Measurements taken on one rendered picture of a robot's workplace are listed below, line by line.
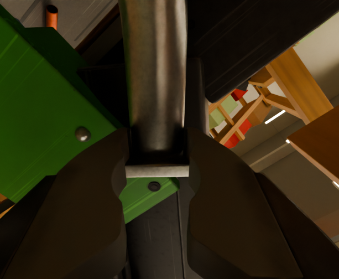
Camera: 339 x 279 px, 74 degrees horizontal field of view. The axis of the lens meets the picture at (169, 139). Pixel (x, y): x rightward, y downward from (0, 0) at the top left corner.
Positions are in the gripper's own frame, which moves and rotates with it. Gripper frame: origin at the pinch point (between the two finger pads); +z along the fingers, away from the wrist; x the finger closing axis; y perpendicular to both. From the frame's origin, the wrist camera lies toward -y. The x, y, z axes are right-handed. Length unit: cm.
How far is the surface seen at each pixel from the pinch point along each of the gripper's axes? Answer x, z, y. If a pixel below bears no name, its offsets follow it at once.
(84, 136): -5.0, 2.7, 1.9
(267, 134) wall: 418, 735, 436
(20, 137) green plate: -9.6, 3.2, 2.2
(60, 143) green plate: -6.9, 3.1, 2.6
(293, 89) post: 48, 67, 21
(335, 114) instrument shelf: 46, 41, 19
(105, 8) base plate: -15, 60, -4
